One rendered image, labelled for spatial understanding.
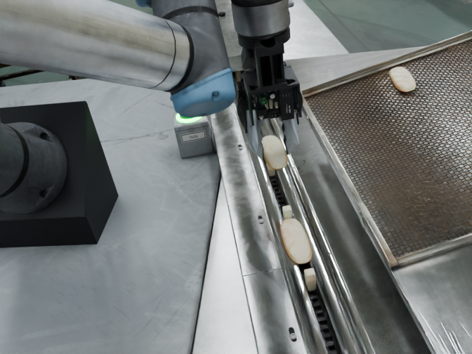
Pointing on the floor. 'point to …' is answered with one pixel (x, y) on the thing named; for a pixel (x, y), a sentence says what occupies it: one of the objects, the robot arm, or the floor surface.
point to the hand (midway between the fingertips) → (273, 147)
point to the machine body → (309, 35)
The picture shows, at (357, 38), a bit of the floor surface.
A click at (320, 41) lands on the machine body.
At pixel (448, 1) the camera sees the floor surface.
